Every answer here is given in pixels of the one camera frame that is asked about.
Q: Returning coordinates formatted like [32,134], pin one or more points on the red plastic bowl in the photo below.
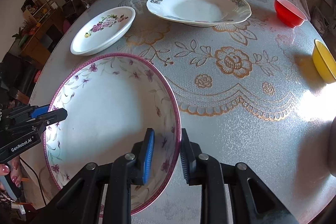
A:
[289,14]

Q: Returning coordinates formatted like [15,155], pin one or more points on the large purple rimmed floral bowl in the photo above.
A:
[111,101]

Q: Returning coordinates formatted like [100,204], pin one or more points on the large white plate red characters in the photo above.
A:
[201,13]

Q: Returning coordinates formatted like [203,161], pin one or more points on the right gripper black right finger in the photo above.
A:
[189,154]

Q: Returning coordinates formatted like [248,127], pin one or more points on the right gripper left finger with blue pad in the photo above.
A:
[143,151]

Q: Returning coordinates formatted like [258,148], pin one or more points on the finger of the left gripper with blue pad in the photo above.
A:
[39,111]

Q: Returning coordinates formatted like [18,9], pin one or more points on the yellow plastic bowl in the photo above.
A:
[323,62]

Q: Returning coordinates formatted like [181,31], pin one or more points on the small white floral plate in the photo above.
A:
[102,31]

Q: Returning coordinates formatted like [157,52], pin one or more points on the left hand red nails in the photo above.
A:
[13,169]

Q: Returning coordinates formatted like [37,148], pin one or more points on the lace pattern table cover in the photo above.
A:
[247,92]

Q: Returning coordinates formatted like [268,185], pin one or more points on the wooden cabinet with clutter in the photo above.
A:
[42,31]

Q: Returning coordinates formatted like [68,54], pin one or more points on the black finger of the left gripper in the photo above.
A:
[52,117]

